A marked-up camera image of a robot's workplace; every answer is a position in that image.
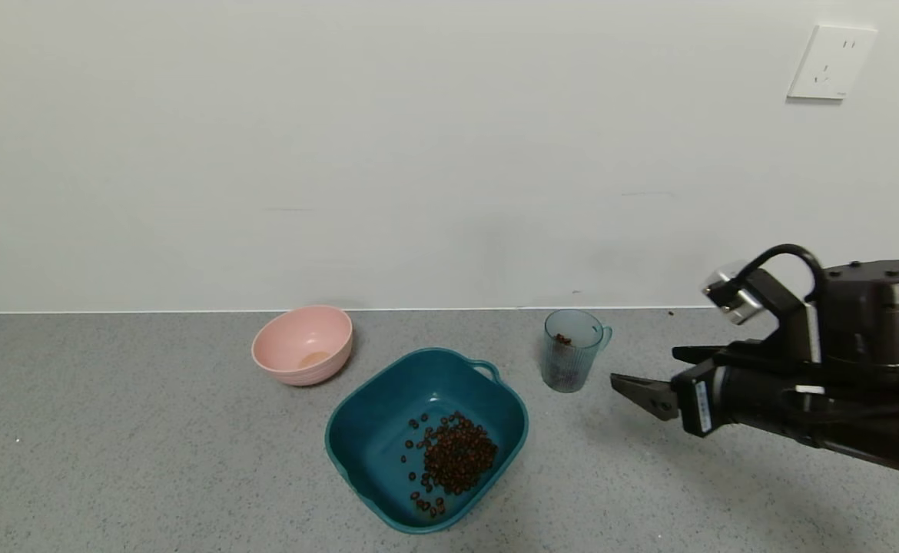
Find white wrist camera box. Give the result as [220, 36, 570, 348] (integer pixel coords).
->
[702, 261, 767, 326]

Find pink bowl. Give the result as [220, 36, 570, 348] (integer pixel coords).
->
[251, 305, 354, 386]

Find teal square plastic basin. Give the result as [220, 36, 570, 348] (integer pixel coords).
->
[324, 347, 529, 535]

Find black camera cable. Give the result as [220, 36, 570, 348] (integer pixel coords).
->
[726, 243, 831, 302]

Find brown coffee beans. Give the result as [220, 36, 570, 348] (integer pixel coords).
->
[400, 333, 585, 517]

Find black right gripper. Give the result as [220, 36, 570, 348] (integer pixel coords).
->
[609, 338, 814, 449]

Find white wall socket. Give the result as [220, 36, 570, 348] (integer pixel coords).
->
[787, 25, 879, 101]

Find translucent teal ribbed cup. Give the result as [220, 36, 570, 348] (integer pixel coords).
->
[541, 309, 614, 394]

